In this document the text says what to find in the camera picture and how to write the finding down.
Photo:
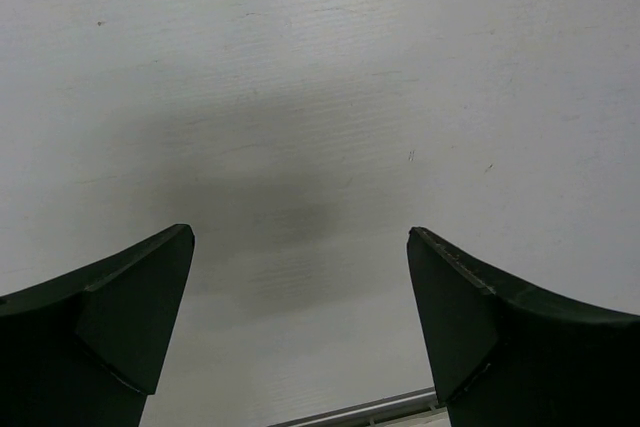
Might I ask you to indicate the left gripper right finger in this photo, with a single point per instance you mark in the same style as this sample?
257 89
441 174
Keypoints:
505 352

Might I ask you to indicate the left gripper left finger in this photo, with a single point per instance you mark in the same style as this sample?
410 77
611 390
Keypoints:
87 348

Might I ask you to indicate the aluminium table rail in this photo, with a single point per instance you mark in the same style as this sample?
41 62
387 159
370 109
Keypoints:
372 413

